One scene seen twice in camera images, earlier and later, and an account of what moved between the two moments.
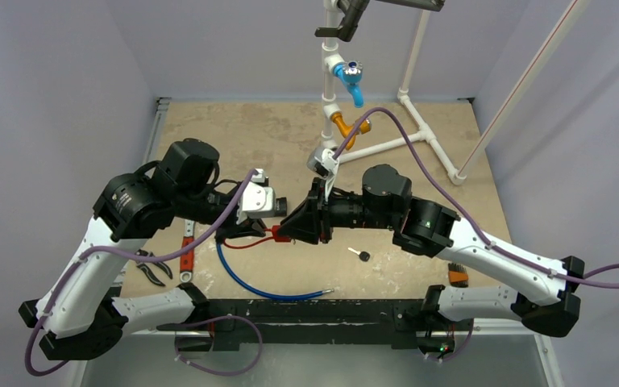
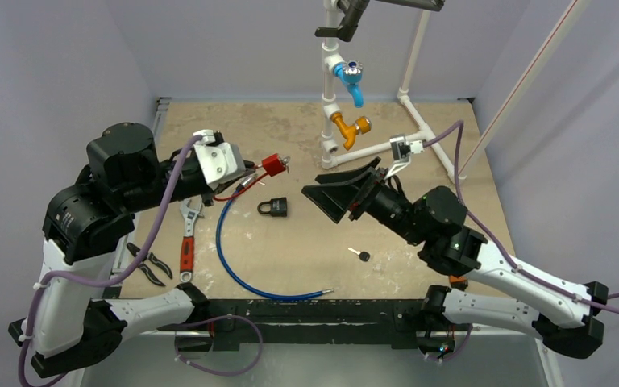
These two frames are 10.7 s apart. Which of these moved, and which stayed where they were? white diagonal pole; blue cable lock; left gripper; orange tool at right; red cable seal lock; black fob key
Moved: red cable seal lock; left gripper
Stayed: black fob key; white diagonal pole; blue cable lock; orange tool at right
